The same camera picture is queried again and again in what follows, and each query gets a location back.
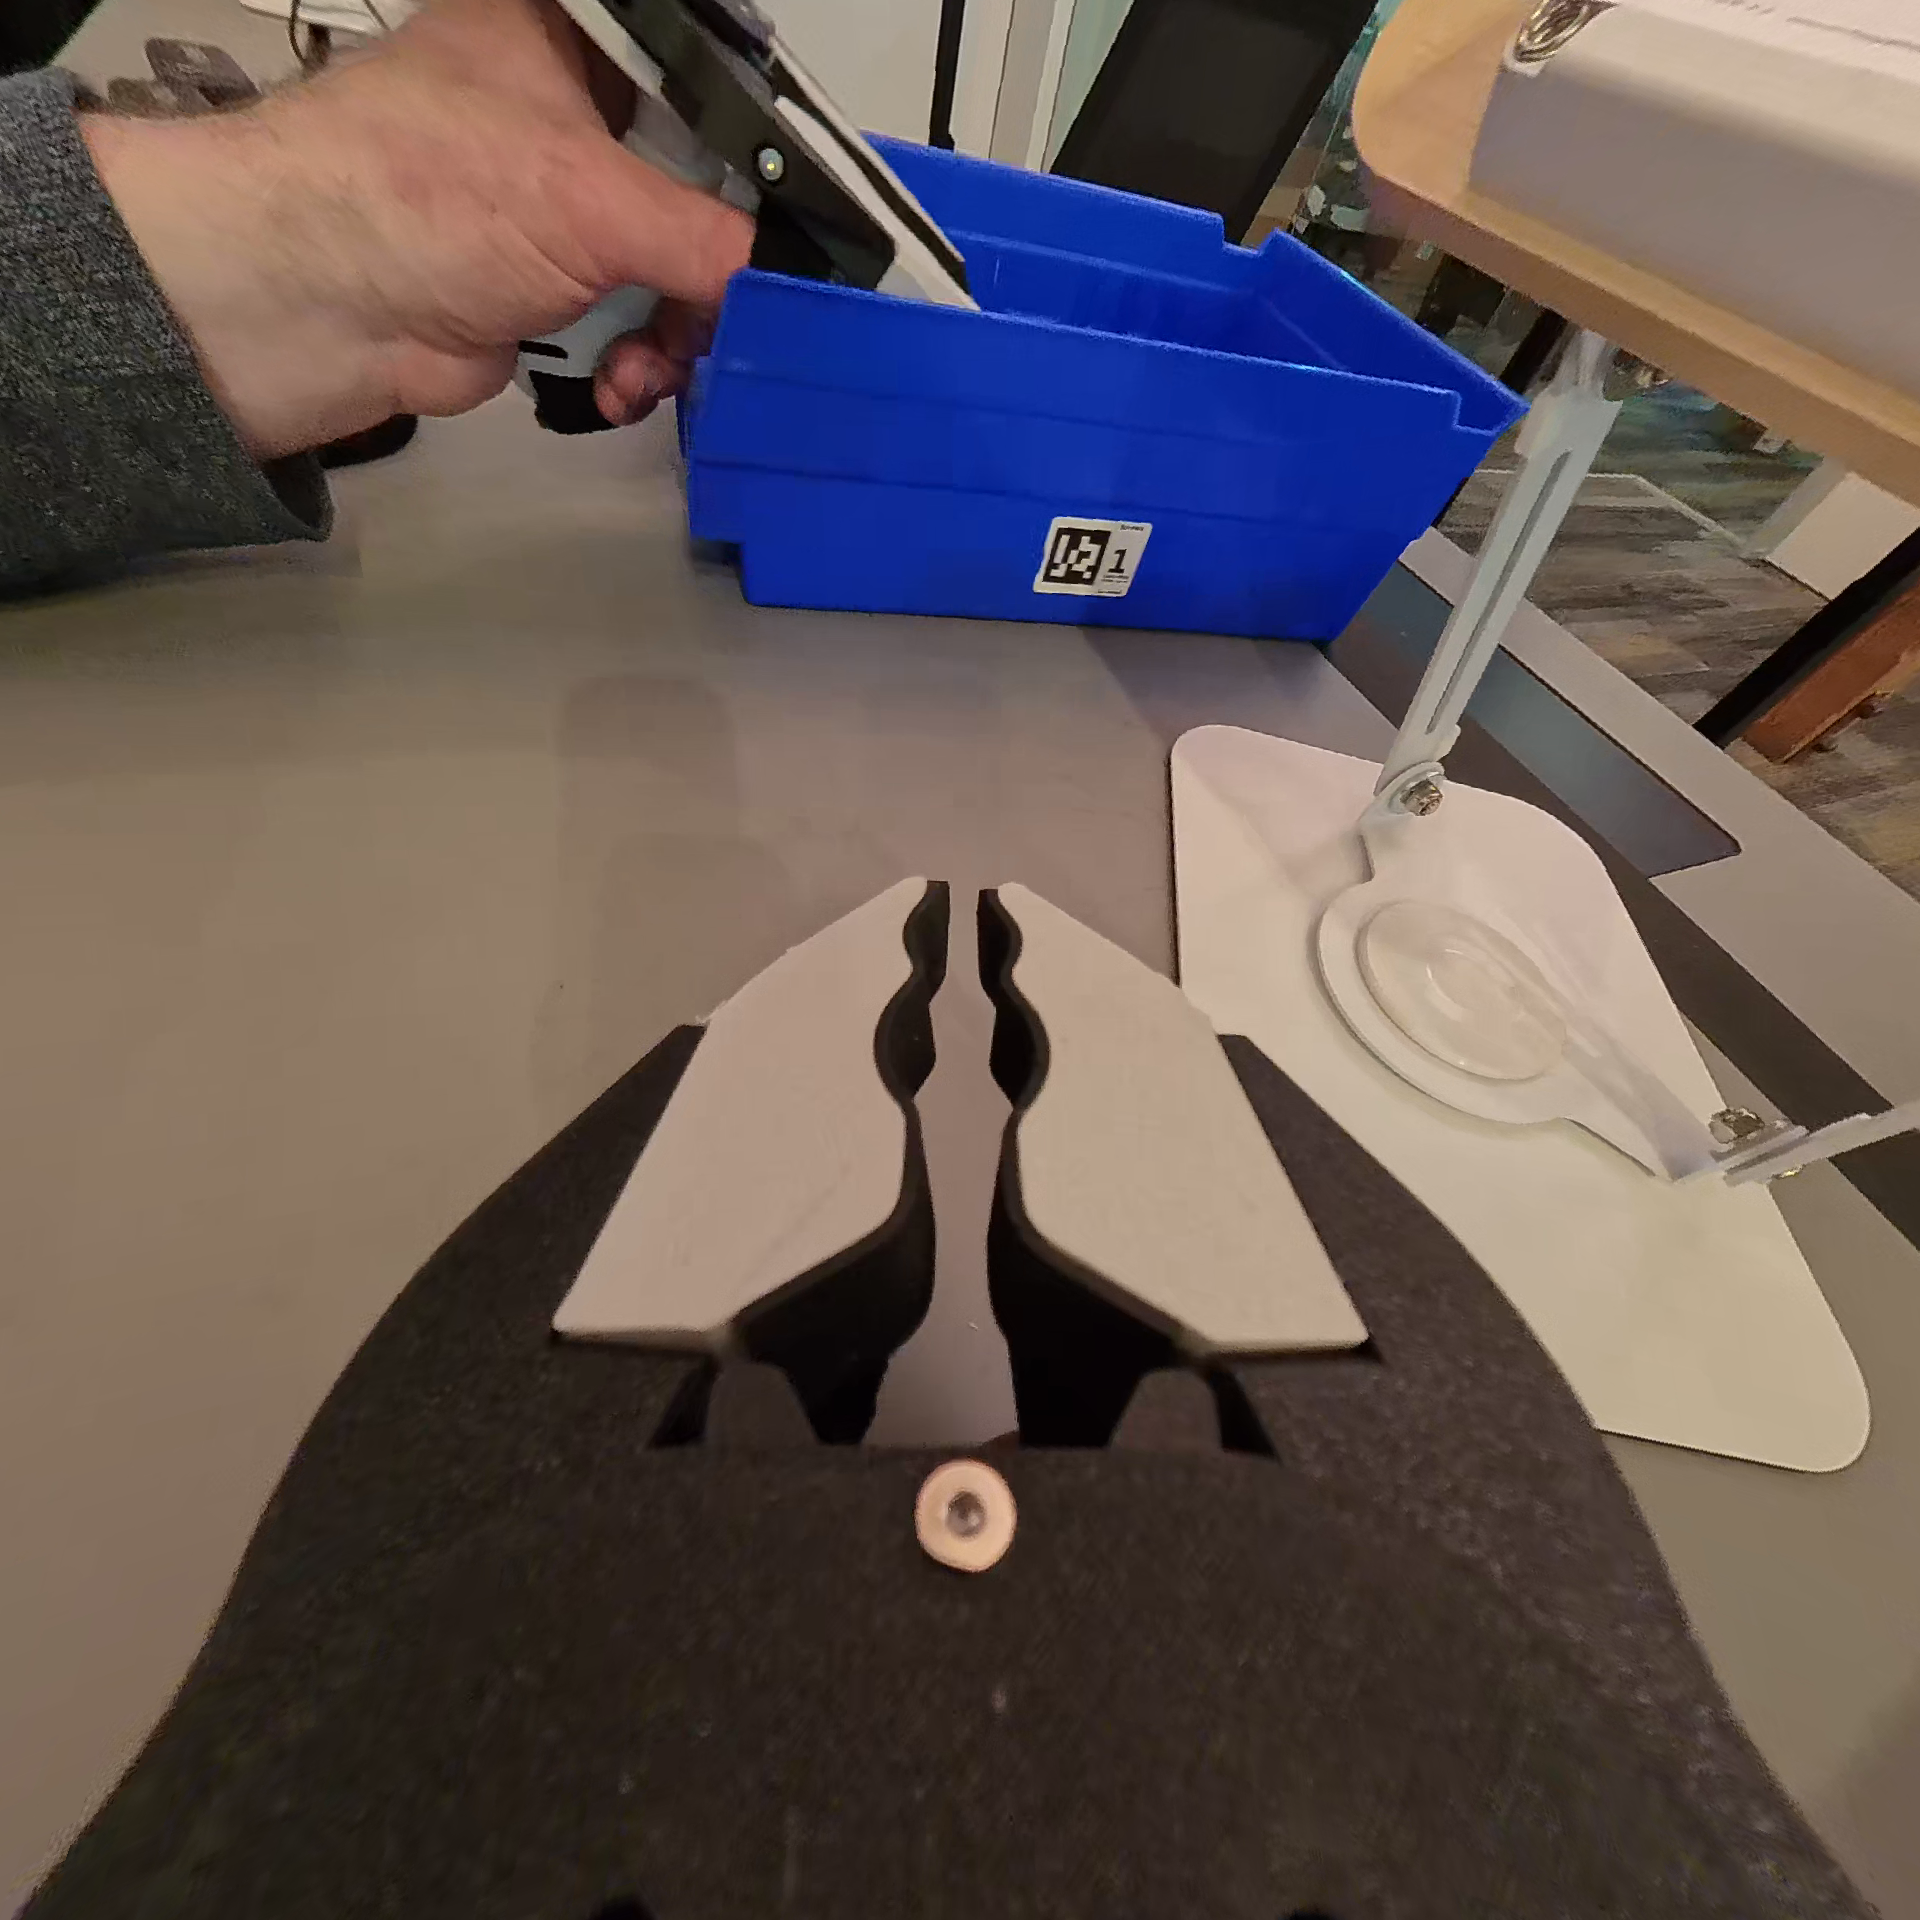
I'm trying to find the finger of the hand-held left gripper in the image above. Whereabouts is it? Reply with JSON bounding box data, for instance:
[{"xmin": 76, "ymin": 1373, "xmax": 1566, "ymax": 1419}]
[{"xmin": 791, "ymin": 109, "xmax": 984, "ymax": 314}]

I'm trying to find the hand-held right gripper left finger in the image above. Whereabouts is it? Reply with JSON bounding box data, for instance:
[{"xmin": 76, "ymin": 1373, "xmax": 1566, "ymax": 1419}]
[{"xmin": 551, "ymin": 877, "xmax": 953, "ymax": 1445}]

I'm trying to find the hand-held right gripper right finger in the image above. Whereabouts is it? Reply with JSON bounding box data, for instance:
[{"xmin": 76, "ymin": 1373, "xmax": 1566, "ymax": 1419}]
[{"xmin": 975, "ymin": 881, "xmax": 1369, "ymax": 1449}]

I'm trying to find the blue plastic bin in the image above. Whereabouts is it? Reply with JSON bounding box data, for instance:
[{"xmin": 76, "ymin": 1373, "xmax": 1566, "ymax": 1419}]
[{"xmin": 678, "ymin": 133, "xmax": 1528, "ymax": 646}]

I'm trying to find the grey desk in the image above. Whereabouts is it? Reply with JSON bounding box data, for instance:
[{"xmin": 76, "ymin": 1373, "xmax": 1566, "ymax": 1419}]
[{"xmin": 0, "ymin": 0, "xmax": 1920, "ymax": 1920}]

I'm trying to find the person's left hand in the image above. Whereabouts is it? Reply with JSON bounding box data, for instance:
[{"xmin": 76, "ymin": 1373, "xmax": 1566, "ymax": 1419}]
[{"xmin": 81, "ymin": 0, "xmax": 758, "ymax": 459}]

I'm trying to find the black panel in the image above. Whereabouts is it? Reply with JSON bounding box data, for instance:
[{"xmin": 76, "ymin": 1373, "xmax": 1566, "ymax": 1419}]
[{"xmin": 1045, "ymin": 0, "xmax": 1383, "ymax": 242}]

